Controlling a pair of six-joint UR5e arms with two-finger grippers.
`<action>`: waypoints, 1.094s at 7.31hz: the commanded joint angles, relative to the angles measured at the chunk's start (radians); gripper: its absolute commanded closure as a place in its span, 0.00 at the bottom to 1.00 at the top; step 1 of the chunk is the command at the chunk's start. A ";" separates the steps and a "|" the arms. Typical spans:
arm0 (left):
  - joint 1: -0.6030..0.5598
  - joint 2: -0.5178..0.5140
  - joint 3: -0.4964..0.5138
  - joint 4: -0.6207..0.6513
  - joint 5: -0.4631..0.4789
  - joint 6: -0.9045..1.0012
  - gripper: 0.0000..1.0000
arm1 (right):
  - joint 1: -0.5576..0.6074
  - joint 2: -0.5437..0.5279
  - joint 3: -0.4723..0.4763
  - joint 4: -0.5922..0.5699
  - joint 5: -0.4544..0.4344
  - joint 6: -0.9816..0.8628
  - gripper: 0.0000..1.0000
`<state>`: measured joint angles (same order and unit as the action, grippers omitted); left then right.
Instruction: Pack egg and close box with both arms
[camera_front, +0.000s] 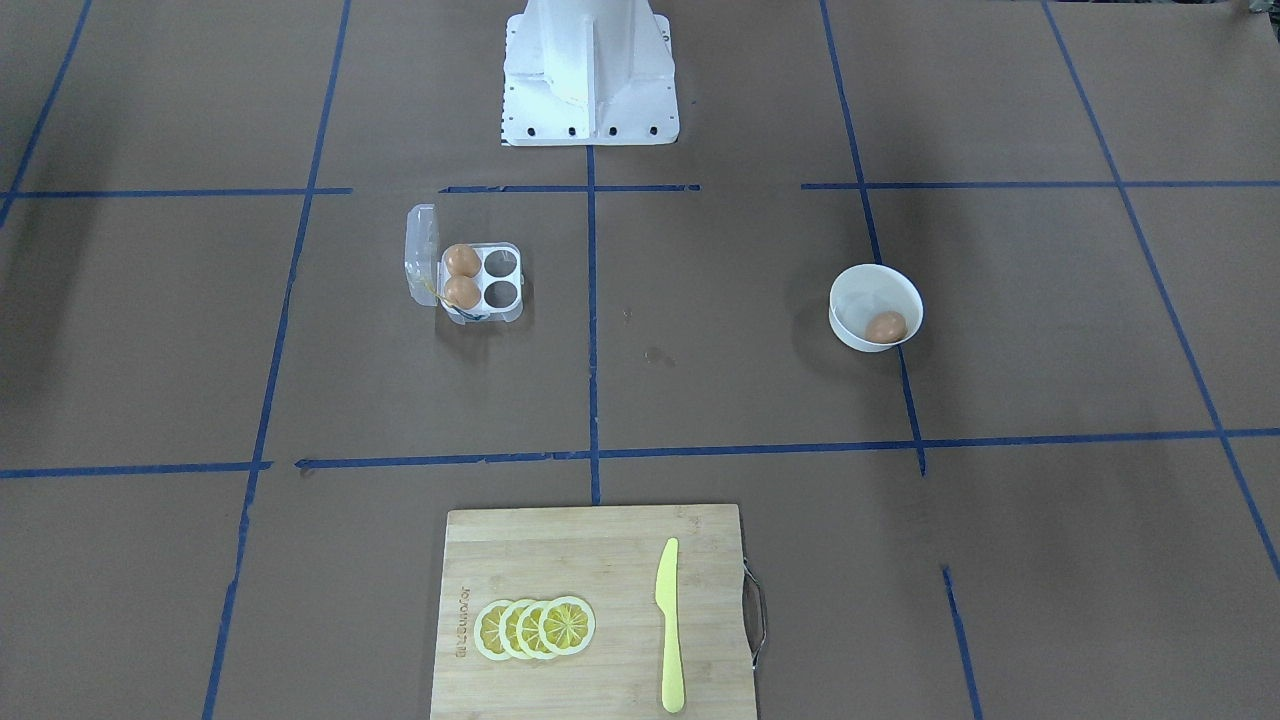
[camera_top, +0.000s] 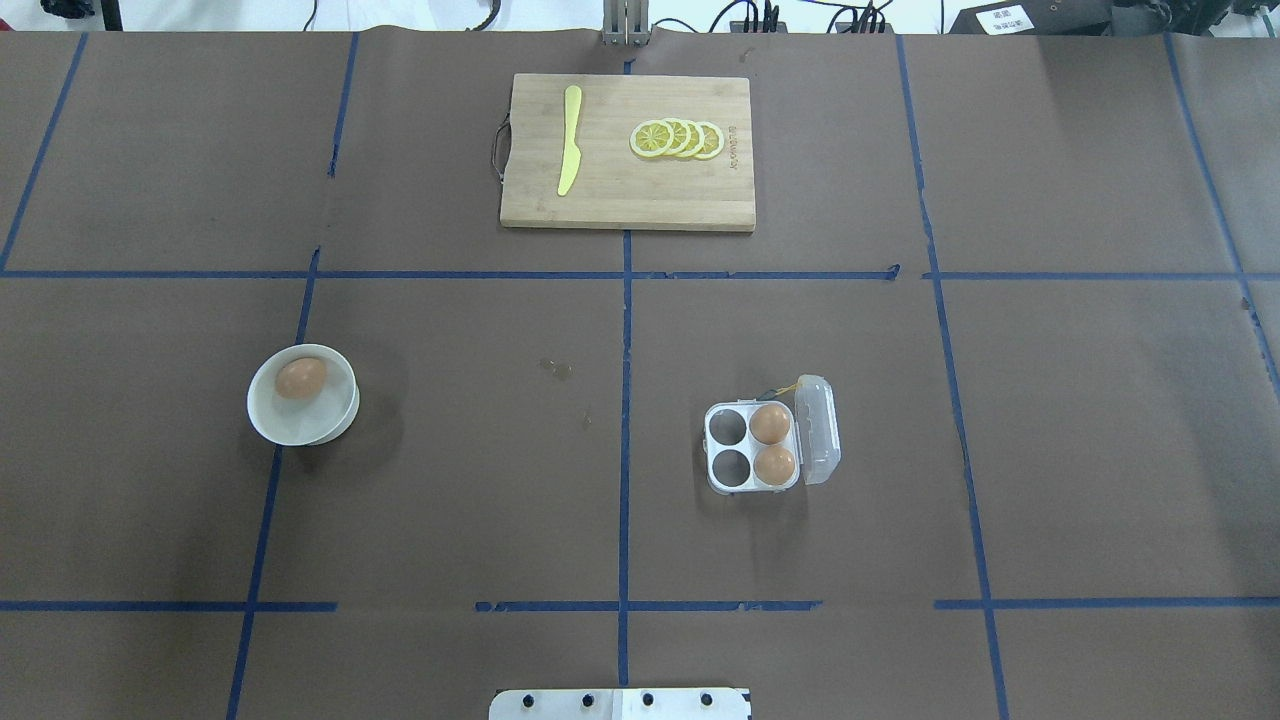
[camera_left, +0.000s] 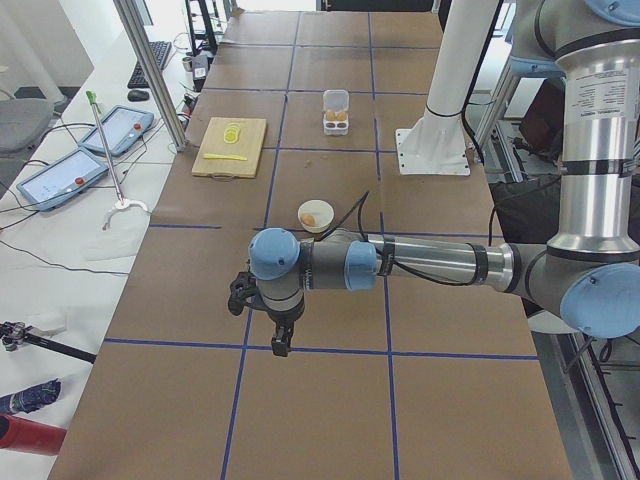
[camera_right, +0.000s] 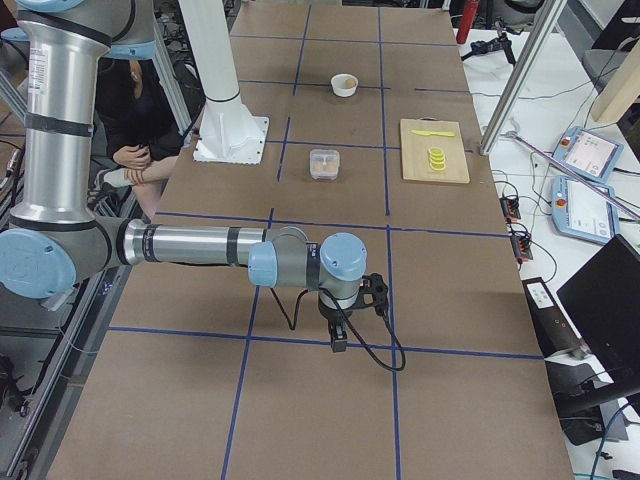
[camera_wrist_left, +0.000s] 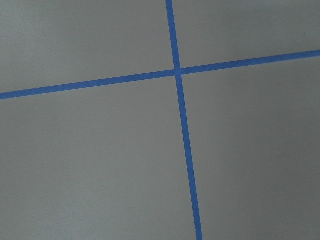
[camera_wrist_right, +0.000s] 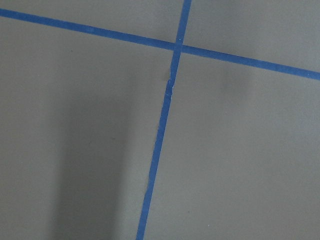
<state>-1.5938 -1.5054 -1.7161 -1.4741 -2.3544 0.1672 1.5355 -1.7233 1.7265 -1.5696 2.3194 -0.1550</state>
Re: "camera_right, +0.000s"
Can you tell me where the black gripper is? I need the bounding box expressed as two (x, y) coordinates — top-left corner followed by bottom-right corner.
(318, 294), (353, 353)

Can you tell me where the white bowl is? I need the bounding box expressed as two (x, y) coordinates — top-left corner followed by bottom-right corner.
(330, 73), (359, 98)

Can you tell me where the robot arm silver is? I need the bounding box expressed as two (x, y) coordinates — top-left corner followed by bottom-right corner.
(1, 1), (367, 352)

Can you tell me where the clear plastic egg box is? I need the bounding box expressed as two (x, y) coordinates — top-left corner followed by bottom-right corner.
(309, 149), (340, 180)

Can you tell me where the black box with label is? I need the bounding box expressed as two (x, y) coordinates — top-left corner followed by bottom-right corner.
(522, 277), (590, 360)

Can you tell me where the wooden cutting board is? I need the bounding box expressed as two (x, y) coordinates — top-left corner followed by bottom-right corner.
(400, 119), (470, 184)

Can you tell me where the orange relay board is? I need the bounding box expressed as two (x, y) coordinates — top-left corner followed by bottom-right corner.
(499, 196), (521, 222)

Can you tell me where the yellow plastic knife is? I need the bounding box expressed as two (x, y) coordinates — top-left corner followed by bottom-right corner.
(411, 129), (456, 138)

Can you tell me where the black laptop monitor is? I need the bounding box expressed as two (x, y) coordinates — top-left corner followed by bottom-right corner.
(557, 234), (639, 379)

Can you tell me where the teach pendant near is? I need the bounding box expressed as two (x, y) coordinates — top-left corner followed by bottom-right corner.
(551, 176), (620, 245)

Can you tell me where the teach pendant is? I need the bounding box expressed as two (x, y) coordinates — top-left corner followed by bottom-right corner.
(551, 176), (620, 245)
(552, 126), (623, 183)

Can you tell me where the metal reacher stick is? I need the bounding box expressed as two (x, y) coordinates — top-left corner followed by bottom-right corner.
(502, 130), (640, 223)

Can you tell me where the seated person black jacket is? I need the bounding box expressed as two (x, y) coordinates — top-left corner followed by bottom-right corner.
(88, 58), (184, 218)

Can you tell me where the teach pendant far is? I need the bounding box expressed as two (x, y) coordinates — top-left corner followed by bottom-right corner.
(552, 126), (623, 183)

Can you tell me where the black tripod tool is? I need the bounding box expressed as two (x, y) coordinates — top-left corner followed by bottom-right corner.
(461, 34), (516, 66)

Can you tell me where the red bottle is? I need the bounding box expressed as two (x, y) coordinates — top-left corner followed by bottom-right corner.
(456, 0), (479, 45)

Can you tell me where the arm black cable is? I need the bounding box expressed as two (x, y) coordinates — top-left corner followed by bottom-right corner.
(269, 289), (407, 372)

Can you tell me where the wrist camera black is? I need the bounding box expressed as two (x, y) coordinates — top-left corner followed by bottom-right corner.
(353, 273), (389, 317)

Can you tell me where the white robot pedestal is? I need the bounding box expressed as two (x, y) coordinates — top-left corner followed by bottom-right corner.
(179, 0), (269, 165)

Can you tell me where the aluminium frame post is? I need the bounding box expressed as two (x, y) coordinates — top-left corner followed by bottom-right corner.
(479, 0), (567, 155)

